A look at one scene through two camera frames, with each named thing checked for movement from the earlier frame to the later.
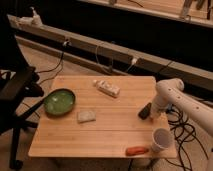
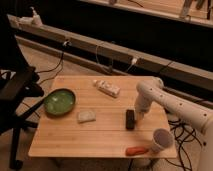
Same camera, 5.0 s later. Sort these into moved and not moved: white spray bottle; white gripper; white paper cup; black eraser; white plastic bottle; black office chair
Moved: white gripper; black eraser
Not moved: white spray bottle; white plastic bottle; white paper cup; black office chair
